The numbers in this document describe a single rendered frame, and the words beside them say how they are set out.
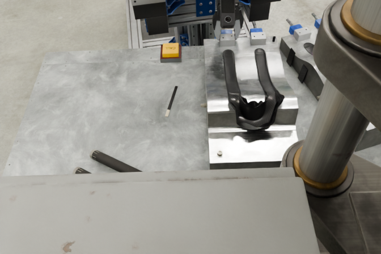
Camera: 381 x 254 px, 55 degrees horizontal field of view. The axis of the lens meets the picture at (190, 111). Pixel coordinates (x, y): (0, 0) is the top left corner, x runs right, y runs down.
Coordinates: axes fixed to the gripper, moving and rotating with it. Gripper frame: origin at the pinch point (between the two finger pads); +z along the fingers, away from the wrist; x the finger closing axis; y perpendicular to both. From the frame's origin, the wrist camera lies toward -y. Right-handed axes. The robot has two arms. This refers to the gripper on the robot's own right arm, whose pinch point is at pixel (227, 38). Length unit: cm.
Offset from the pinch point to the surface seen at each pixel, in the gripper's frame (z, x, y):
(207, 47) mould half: 1.7, 7.2, -2.6
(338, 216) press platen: -38, -7, -82
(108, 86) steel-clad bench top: 10.7, 43.1, -10.9
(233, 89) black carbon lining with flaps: 0.4, -0.3, -24.1
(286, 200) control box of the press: -56, 3, -89
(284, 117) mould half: 1.1, -14.2, -35.5
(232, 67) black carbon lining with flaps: 2.6, -1.0, -12.2
